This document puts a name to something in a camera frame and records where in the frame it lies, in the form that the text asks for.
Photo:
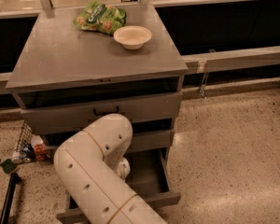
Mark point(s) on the wire basket with items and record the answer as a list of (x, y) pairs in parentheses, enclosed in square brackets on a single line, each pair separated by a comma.
[(29, 147)]

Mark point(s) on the green object on floor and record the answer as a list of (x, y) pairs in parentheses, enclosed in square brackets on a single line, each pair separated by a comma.
[(8, 166)]

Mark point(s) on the white paper bowl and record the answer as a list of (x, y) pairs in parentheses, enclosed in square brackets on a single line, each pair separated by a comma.
[(132, 37)]

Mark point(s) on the grey drawer cabinet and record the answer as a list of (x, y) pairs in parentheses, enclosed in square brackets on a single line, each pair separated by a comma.
[(110, 112)]

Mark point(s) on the green chip bag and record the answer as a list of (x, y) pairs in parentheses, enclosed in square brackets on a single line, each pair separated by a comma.
[(100, 17)]

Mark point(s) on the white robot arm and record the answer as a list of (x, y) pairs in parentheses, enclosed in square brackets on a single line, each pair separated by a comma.
[(108, 122)]

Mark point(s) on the grey top drawer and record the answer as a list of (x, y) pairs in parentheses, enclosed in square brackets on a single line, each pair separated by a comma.
[(69, 118)]

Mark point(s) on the black stand on floor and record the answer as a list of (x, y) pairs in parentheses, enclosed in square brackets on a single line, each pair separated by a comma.
[(4, 214)]

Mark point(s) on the grey bottom drawer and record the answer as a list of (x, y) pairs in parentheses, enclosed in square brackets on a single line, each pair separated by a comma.
[(96, 195)]

